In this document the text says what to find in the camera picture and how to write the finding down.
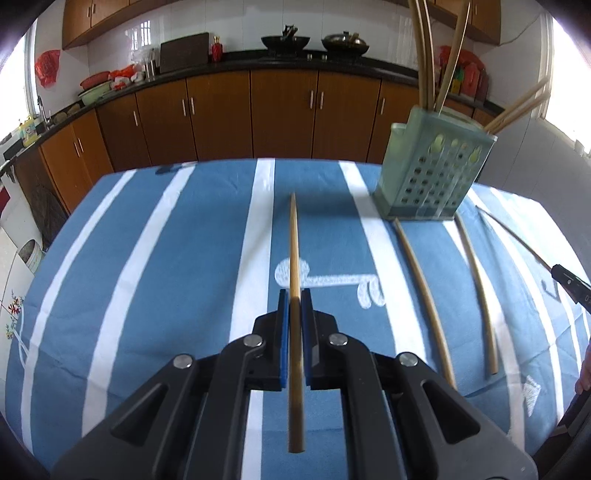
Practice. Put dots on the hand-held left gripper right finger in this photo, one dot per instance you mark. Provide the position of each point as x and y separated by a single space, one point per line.
305 341

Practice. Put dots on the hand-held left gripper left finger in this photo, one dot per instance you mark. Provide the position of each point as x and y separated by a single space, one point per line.
282 341

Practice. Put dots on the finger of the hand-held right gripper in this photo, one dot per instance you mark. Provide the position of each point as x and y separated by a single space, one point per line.
572 288

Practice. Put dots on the green perforated chopstick holder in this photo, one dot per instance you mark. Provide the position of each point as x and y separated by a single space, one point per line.
429 184

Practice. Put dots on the person's right hand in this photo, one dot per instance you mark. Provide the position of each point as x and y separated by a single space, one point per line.
585 374

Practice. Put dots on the blue white striped tablecloth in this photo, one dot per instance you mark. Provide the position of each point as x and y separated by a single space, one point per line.
161 277

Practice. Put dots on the sliding window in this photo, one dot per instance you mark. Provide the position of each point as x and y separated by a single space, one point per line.
570 92

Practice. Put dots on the brown base cabinets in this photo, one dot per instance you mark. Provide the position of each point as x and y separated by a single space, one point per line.
277 115

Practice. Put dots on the round woven mat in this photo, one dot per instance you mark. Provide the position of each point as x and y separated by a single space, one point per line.
46 212

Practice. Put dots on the black kitchen countertop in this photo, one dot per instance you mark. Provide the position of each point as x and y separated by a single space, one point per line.
207 69

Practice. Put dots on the gas stove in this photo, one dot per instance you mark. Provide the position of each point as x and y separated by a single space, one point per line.
314 57

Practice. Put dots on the black wok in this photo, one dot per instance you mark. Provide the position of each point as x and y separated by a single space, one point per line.
284 42

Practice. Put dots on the wok with lid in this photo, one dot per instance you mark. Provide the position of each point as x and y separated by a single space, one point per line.
345 44

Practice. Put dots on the steel canister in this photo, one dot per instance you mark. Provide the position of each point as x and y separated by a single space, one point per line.
151 70

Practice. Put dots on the dark cutting board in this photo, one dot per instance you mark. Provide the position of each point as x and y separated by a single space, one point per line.
184 53

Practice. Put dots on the green basin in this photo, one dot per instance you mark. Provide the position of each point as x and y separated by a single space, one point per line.
94 96

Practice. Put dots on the clear plastic bag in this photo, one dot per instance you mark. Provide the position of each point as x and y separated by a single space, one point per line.
143 55

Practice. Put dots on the red basin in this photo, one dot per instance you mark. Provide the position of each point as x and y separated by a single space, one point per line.
94 79

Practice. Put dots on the yellow dish soap bottle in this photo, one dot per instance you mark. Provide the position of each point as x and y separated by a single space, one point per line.
28 131

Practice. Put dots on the kitchen faucet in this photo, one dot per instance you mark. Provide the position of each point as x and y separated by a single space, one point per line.
41 110

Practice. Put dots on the red hanging bag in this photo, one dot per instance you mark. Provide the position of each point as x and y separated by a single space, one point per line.
48 67

